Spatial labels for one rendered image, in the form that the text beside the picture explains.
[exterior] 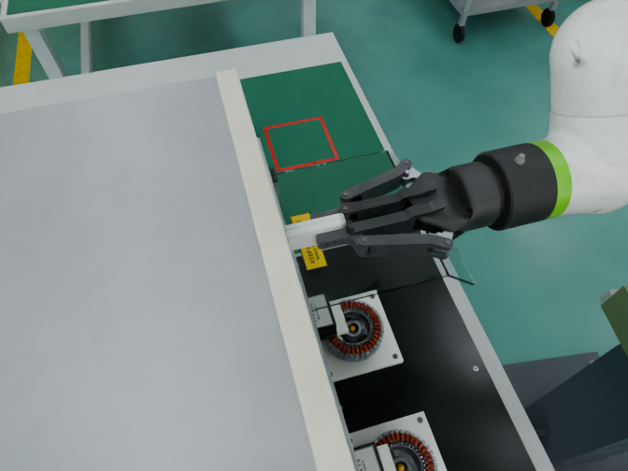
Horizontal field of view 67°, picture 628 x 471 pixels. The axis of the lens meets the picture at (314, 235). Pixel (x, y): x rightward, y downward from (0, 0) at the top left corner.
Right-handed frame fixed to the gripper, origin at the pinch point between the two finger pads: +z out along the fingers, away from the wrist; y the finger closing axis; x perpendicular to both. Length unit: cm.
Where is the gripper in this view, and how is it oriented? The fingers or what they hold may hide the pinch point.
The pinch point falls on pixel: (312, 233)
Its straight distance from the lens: 51.1
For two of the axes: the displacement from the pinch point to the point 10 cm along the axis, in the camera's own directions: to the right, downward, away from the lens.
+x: 0.0, -5.6, -8.3
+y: -2.7, -8.0, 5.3
